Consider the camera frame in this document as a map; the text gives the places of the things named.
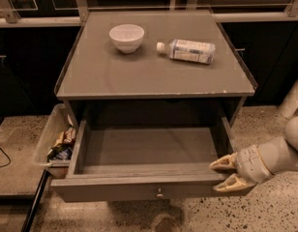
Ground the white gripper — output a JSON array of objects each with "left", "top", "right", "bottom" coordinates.
[{"left": 209, "top": 145, "right": 274, "bottom": 192}]

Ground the grey top drawer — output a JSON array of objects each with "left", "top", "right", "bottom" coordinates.
[{"left": 49, "top": 115, "right": 257, "bottom": 203}]

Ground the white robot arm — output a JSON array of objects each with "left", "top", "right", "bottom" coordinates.
[{"left": 209, "top": 116, "right": 298, "bottom": 192}]

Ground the grey drawer cabinet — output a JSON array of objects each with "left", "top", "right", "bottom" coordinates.
[{"left": 56, "top": 11, "right": 256, "bottom": 114}]

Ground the clear plastic water bottle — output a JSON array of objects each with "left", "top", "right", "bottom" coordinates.
[{"left": 156, "top": 39, "right": 216, "bottom": 65}]

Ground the brown snack bag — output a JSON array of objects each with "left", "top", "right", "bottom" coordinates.
[{"left": 54, "top": 127, "right": 76, "bottom": 147}]

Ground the blue snack bag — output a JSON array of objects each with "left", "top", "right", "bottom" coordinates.
[{"left": 47, "top": 145, "right": 73, "bottom": 160}]

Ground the white ceramic bowl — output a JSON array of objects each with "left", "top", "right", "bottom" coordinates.
[{"left": 108, "top": 24, "right": 145, "bottom": 53}]

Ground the clear plastic storage bin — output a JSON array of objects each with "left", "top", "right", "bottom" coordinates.
[{"left": 34, "top": 103, "right": 75, "bottom": 179}]

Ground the metal railing frame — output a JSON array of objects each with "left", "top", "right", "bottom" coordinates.
[{"left": 0, "top": 0, "right": 298, "bottom": 27}]

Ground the black floor cable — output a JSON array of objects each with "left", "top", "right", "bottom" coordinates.
[{"left": 0, "top": 141, "right": 12, "bottom": 169}]

